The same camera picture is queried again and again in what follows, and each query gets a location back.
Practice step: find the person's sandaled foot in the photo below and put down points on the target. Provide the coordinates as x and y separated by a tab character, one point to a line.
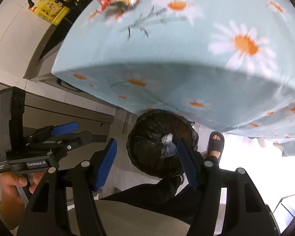
215	146

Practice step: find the blue daisy tablecloth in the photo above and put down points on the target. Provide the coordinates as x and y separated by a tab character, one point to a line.
226	64

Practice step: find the person's left hand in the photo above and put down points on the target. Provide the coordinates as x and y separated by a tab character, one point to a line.
11	181

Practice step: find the yellow dish soap bottle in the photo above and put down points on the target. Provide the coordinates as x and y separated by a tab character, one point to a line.
50	10

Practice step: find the black lined trash bin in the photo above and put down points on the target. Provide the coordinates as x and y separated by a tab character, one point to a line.
144	142

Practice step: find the clear plastic bag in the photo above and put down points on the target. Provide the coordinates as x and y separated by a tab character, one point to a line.
168	149

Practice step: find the black kitchen sink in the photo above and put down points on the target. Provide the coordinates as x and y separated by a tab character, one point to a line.
52	37

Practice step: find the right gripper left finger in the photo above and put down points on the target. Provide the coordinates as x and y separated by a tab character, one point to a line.
47	213

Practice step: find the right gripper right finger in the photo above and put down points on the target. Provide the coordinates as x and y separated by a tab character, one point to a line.
245	212

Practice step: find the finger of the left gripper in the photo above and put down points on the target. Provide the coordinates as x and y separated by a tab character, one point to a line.
61	128
60	145

